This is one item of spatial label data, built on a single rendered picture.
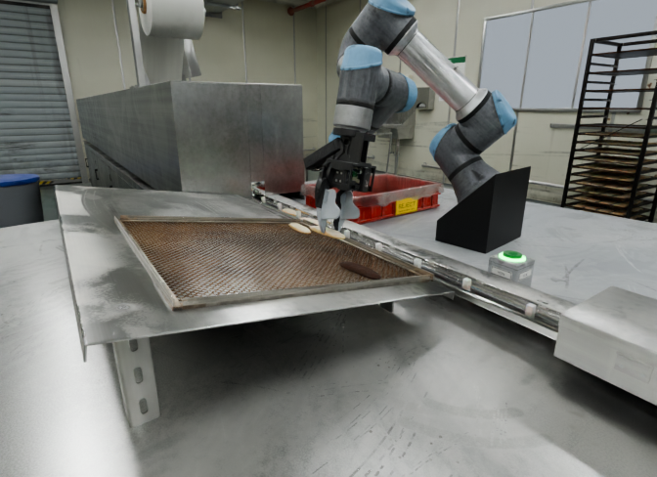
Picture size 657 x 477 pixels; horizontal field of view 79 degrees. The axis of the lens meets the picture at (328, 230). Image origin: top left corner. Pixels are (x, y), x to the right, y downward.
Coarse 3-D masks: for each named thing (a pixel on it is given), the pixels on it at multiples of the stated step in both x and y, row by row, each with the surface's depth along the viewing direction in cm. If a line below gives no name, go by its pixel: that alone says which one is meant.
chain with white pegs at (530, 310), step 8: (264, 200) 162; (280, 208) 150; (296, 216) 140; (344, 232) 118; (376, 248) 106; (416, 264) 95; (464, 280) 84; (464, 288) 85; (528, 304) 74; (528, 312) 74
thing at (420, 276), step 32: (128, 224) 88; (160, 224) 92; (224, 224) 102; (288, 224) 114; (160, 256) 70; (192, 256) 73; (224, 256) 76; (288, 256) 82; (320, 256) 85; (384, 256) 91; (160, 288) 55; (224, 288) 60; (256, 288) 62; (288, 288) 60; (320, 288) 63; (352, 288) 67
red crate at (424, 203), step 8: (312, 200) 157; (424, 200) 159; (432, 200) 161; (360, 208) 138; (368, 208) 141; (376, 208) 144; (384, 208) 146; (392, 208) 149; (424, 208) 159; (432, 208) 163; (360, 216) 139; (368, 216) 142; (376, 216) 145; (384, 216) 146; (392, 216) 149; (360, 224) 141
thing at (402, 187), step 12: (384, 180) 184; (396, 180) 180; (408, 180) 174; (420, 180) 168; (300, 192) 160; (312, 192) 154; (336, 192) 169; (360, 192) 176; (372, 192) 181; (384, 192) 145; (396, 192) 146; (408, 192) 150; (420, 192) 154; (432, 192) 158; (360, 204) 137; (372, 204) 140; (384, 204) 144
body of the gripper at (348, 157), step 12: (336, 132) 77; (348, 132) 76; (360, 132) 75; (348, 144) 78; (360, 144) 75; (336, 156) 80; (348, 156) 78; (360, 156) 76; (324, 168) 81; (336, 168) 78; (348, 168) 76; (360, 168) 77; (372, 168) 80; (336, 180) 79; (348, 180) 77; (360, 180) 79; (372, 180) 80
